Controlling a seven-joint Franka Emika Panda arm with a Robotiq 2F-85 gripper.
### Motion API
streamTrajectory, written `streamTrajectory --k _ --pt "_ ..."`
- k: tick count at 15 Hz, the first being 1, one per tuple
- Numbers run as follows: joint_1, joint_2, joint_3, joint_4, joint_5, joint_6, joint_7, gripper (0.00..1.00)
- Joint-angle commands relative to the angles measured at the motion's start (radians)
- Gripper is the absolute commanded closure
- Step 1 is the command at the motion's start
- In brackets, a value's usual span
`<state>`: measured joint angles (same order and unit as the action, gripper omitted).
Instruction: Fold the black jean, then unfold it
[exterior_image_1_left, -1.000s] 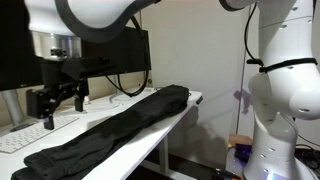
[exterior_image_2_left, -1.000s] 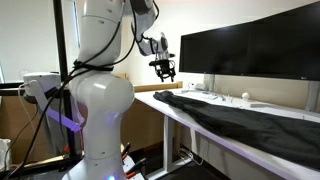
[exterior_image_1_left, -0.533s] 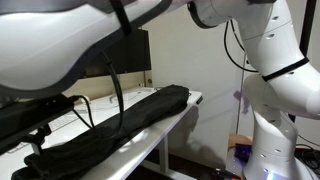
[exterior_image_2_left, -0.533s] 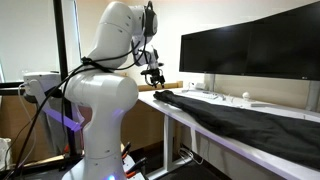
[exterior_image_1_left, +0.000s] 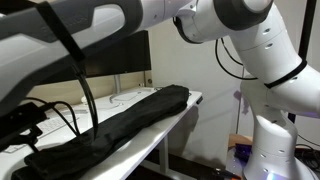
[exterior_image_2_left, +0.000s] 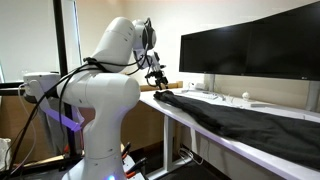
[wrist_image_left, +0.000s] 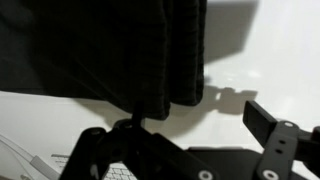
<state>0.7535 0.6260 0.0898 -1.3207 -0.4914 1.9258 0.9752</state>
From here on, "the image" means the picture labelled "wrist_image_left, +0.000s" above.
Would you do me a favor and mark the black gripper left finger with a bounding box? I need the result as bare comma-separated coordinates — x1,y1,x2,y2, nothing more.
59,101,221,180

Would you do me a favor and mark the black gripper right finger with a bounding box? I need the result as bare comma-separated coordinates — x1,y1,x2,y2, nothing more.
242,99,320,180

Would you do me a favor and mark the black jean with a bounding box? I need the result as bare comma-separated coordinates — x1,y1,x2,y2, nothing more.
0,0,208,121

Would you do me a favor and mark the white keyboard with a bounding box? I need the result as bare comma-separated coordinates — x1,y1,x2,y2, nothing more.
49,153,138,180

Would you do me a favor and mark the white flat trackpad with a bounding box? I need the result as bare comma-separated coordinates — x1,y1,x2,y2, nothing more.
29,154,62,180

